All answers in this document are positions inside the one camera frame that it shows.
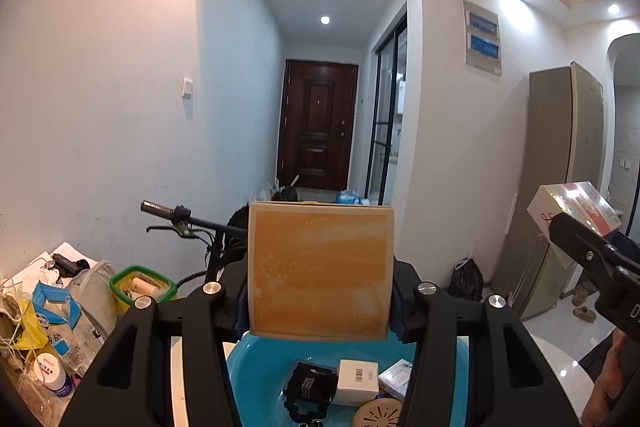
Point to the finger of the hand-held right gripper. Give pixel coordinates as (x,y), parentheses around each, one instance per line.
(575,242)

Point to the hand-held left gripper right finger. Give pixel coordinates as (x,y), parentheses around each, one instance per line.
(402,312)

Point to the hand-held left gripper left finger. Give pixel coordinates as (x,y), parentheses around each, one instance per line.
(243,312)

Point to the red and white box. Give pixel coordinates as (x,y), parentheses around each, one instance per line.
(570,202)

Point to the blue plastic basin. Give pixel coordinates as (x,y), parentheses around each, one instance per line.
(260,372)

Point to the long blue and white box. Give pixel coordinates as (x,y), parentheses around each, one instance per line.
(395,377)

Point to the orange square sponge pad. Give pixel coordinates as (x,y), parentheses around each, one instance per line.
(320,272)

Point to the black fuzzy headband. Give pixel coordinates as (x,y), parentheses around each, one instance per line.
(310,384)

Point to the person's right hand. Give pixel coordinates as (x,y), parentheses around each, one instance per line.
(620,367)

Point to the tan slipper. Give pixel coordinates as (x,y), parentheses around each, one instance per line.
(582,298)
(584,313)

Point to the black bag beside refrigerator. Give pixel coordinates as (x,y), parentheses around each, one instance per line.
(467,279)

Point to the white barcode box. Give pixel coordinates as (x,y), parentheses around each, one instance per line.
(356,382)

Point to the beige refrigerator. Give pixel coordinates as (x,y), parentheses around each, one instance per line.
(550,157)

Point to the beige round vented disc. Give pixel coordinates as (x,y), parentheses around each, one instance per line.
(377,414)

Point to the white plastic bag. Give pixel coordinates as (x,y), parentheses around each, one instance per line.
(265,193)

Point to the blue plastic bag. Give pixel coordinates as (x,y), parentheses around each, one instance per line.
(352,198)

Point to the black trash bag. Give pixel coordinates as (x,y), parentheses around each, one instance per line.
(286,194)

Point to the green rimmed container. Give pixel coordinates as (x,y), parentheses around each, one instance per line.
(117,292)

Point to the grey mesh pouch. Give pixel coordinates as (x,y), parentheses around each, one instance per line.
(92,302)

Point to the blue and white bag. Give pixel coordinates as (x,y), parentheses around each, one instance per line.
(55,322)

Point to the white papers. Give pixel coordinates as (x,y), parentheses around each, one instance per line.
(65,249)

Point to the white pill bottle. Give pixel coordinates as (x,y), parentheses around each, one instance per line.
(52,367)

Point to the dark wooden door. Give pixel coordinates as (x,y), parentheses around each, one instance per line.
(317,122)

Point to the black framed sliding glass door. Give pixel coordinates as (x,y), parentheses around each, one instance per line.
(387,107)

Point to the yellow plastic bag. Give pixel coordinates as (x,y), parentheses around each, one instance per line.
(30,327)

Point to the wall electrical panel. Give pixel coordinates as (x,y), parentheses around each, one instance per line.
(482,39)

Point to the white wall switch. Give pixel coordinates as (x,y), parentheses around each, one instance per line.
(187,88)

